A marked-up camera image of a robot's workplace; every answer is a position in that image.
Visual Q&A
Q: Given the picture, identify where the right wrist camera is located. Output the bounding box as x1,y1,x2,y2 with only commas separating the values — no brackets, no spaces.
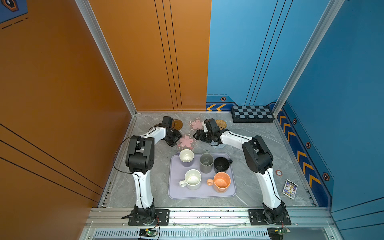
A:
204,119,221,136

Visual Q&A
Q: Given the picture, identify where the rattan woven round coaster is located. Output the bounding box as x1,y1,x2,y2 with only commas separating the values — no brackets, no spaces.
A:
216,120,227,130

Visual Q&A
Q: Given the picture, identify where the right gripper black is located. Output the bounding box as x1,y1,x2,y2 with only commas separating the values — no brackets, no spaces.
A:
191,129,213,143

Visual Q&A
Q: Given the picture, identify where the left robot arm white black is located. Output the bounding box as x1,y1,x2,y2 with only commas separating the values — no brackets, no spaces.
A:
126,126,182,215

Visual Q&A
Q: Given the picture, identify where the pink flower coaster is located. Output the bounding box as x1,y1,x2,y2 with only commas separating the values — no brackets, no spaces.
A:
189,118,205,131
177,134,196,151

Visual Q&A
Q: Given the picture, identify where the aluminium front rail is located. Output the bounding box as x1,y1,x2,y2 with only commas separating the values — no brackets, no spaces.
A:
85,207,337,229

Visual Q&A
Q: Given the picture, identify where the black mug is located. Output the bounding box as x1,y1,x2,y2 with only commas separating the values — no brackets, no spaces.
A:
214,157,233,173

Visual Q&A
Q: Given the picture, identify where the lavender silicone tray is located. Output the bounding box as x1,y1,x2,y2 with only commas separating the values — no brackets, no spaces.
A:
168,154,237,199

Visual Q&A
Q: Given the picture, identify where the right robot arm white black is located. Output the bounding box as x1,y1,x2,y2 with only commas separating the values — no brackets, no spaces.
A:
194,130,286,217

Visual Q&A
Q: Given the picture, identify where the orange mug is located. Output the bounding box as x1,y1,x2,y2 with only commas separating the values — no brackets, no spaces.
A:
207,172,232,193

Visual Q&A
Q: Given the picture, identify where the white cup lavender outside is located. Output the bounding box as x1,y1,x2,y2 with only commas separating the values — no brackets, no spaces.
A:
178,149,195,167

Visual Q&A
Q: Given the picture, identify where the white mug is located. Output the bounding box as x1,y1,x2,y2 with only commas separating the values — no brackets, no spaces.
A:
179,169,202,190

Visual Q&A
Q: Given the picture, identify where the green circuit board left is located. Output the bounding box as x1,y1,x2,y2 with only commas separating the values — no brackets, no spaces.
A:
138,228,160,240

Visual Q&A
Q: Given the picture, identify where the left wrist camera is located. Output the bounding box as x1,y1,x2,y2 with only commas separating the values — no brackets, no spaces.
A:
161,116,174,129

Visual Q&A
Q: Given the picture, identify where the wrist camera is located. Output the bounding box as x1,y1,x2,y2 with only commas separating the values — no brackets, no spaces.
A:
204,119,221,136
161,116,174,129

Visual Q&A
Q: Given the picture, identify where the black checkerboard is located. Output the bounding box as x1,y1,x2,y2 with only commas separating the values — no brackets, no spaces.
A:
231,106,275,123

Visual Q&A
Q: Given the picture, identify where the blue woven round coaster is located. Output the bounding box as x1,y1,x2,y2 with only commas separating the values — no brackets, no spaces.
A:
211,143,226,149

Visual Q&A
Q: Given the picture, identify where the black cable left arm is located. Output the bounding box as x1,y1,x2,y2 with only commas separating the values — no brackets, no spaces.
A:
112,125,160,176

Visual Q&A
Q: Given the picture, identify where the grey mug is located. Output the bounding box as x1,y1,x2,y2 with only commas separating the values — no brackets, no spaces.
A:
200,152,214,174

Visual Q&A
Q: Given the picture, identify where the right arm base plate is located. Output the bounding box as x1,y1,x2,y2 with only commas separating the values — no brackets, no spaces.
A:
248,209,292,226

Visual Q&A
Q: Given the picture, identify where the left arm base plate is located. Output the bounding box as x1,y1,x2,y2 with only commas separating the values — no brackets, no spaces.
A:
128,209,170,227

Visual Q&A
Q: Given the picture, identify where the brown wooden coaster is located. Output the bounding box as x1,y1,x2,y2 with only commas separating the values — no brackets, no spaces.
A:
172,120,183,131

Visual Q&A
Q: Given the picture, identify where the small printed card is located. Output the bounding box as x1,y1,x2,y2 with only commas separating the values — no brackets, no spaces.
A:
282,180,298,200

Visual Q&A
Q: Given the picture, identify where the small round marker sticker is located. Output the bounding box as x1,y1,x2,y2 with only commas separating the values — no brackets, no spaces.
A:
276,170,283,177

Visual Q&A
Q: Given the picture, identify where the circuit board right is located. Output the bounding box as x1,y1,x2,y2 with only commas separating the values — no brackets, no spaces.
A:
267,228,291,240

